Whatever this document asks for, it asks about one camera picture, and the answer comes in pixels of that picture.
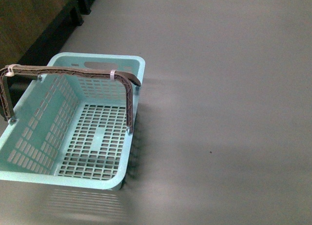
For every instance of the light teal plastic basket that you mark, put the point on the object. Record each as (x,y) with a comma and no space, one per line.
(69,130)

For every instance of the dark wooden shelf unit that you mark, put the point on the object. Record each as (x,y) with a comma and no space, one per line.
(33,31)

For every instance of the white zip tie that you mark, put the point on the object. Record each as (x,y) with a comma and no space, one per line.
(10,72)
(112,75)

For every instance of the white zip tie left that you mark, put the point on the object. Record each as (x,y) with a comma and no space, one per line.
(10,72)

